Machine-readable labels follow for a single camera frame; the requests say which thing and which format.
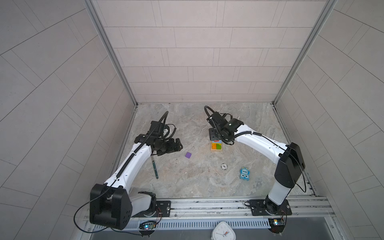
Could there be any purple wood cube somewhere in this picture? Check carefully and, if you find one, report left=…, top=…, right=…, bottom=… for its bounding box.
left=185, top=152, right=192, bottom=159

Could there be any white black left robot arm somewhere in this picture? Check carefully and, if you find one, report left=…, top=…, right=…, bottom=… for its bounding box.
left=89, top=135, right=183, bottom=230

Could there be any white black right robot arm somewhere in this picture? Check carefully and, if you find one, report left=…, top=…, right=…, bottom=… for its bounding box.
left=206, top=108, right=306, bottom=215

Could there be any blue robot toy figure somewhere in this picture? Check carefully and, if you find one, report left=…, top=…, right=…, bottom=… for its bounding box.
left=240, top=167, right=250, bottom=181

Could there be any left circuit board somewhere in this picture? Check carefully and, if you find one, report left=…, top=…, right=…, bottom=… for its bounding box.
left=139, top=221, right=157, bottom=231

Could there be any circuit board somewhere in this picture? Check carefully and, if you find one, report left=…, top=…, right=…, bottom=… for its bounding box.
left=268, top=219, right=286, bottom=234
left=139, top=221, right=157, bottom=231

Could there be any white kitchen timer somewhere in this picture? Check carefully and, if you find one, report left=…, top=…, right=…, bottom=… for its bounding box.
left=211, top=222, right=236, bottom=240

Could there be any right circuit board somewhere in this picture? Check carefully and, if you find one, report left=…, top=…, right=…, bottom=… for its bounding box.
left=268, top=219, right=286, bottom=234

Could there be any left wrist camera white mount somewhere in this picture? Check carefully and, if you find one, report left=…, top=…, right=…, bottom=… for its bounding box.
left=166, top=124, right=177, bottom=138

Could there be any green handled fork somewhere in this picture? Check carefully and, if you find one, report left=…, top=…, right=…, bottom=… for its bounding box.
left=151, top=156, right=159, bottom=179

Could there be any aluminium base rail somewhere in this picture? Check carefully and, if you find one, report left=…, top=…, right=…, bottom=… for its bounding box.
left=157, top=196, right=335, bottom=220

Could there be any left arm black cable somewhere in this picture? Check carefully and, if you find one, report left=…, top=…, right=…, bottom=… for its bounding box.
left=73, top=110, right=170, bottom=234

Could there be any aluminium corner post left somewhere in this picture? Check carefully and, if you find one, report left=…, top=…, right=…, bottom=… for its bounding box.
left=82, top=0, right=139, bottom=106

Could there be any aluminium corner post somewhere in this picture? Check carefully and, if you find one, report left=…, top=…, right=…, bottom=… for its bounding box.
left=272, top=0, right=338, bottom=105
left=82, top=0, right=139, bottom=106

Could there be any aluminium corner post right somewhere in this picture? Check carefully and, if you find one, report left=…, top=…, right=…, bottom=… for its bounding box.
left=272, top=0, right=338, bottom=105

